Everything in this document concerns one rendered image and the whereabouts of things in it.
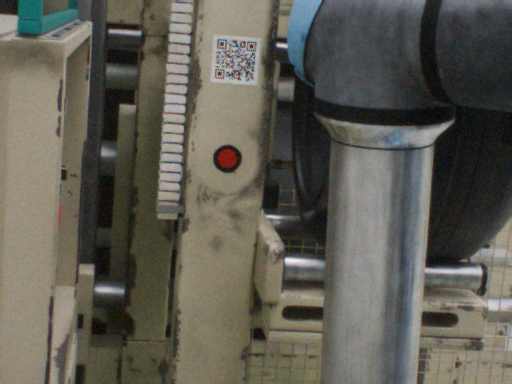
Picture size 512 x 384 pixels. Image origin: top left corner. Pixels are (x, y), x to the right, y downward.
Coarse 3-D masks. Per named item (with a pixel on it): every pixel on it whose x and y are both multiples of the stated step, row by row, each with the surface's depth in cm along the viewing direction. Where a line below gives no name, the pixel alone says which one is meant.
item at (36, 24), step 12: (24, 0) 78; (36, 0) 78; (48, 0) 91; (60, 0) 107; (72, 0) 129; (24, 12) 78; (36, 12) 78; (48, 12) 92; (60, 12) 108; (72, 12) 119; (24, 24) 78; (36, 24) 78; (48, 24) 85; (60, 24) 99
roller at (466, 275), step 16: (288, 256) 156; (304, 256) 156; (320, 256) 157; (288, 272) 155; (304, 272) 155; (320, 272) 156; (432, 272) 158; (448, 272) 159; (464, 272) 159; (480, 272) 160; (464, 288) 161; (480, 288) 161
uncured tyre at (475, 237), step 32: (320, 128) 193; (448, 128) 141; (480, 128) 141; (320, 160) 191; (448, 160) 142; (480, 160) 143; (320, 192) 156; (448, 192) 145; (480, 192) 146; (320, 224) 158; (448, 224) 150; (480, 224) 150; (448, 256) 159
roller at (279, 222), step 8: (272, 216) 183; (280, 216) 184; (288, 216) 184; (296, 216) 185; (272, 224) 182; (280, 224) 183; (288, 224) 183; (296, 224) 183; (280, 232) 183; (288, 232) 183; (296, 232) 183; (304, 232) 183; (312, 240) 185
